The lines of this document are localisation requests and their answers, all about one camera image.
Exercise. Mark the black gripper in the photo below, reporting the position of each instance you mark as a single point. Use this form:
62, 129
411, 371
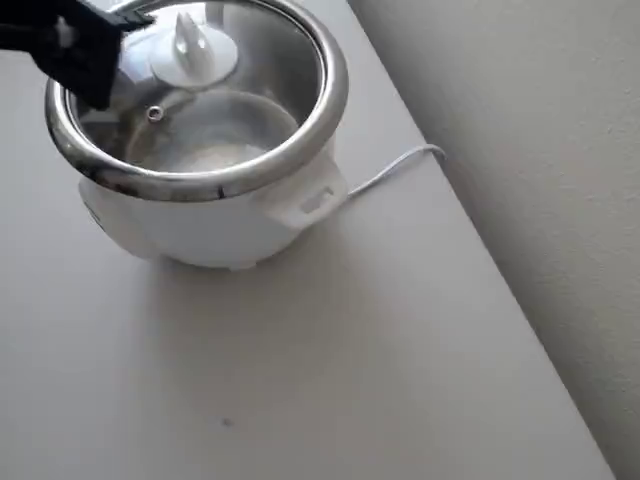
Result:
75, 55

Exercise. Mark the glass lid with white knob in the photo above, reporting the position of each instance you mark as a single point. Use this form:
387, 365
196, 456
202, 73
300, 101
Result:
200, 60

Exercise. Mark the white electric rice cooker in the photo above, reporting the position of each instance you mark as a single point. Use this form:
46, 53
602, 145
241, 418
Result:
200, 230

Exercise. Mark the black square camera mount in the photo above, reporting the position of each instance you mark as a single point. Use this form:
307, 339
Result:
85, 70

